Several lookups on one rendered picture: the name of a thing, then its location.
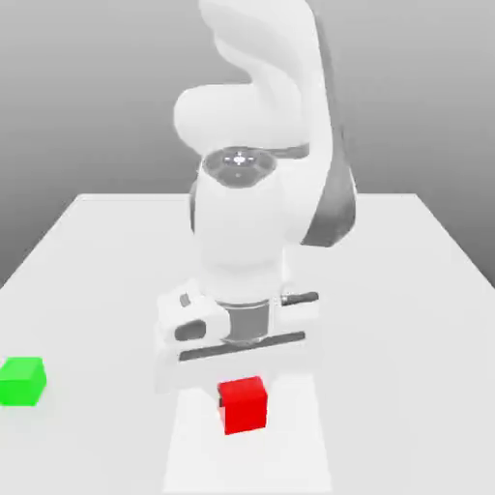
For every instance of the small green cube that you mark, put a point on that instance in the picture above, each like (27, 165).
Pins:
(21, 383)

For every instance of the small red cube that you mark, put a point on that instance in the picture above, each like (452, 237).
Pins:
(245, 406)

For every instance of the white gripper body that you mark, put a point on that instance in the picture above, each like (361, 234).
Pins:
(239, 367)

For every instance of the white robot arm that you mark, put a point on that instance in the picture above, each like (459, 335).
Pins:
(239, 232)

